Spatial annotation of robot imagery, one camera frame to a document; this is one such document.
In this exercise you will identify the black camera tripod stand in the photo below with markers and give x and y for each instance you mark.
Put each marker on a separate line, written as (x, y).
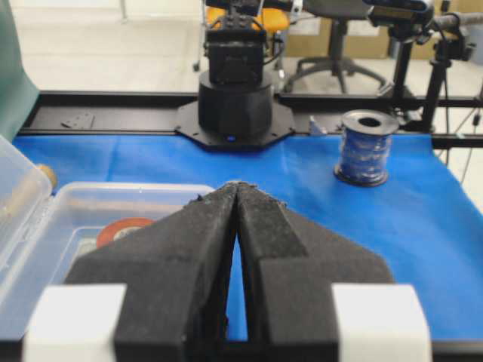
(412, 22)

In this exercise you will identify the black office chair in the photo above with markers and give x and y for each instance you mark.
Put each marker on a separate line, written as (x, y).
(340, 12)

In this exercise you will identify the red tape roll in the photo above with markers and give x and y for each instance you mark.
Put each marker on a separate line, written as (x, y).
(120, 229)

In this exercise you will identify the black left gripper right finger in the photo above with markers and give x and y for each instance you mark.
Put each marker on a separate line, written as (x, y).
(314, 295)

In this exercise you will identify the green cloth curtain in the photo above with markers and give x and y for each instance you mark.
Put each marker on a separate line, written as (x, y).
(18, 93)

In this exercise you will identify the black aluminium frame rail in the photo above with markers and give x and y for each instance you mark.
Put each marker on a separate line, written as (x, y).
(155, 114)

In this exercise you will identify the clear plastic tool box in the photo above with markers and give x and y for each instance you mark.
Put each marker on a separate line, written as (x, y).
(42, 233)

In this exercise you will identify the blue wire spool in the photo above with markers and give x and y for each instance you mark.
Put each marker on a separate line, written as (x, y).
(365, 146)

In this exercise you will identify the small metal bracket plate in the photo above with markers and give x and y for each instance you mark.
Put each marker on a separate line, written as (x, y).
(82, 121)

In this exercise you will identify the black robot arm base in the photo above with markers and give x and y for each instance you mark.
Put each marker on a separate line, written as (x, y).
(235, 105)

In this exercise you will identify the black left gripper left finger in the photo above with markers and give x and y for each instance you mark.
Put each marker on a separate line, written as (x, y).
(144, 296)

